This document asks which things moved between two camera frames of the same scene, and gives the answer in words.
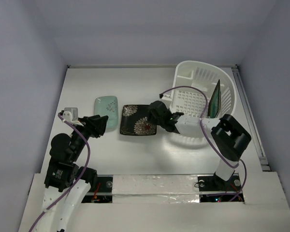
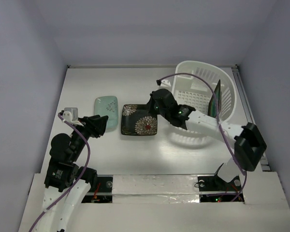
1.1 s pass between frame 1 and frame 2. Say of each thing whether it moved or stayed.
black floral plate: stayed
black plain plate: stayed
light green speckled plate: stayed
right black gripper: moved
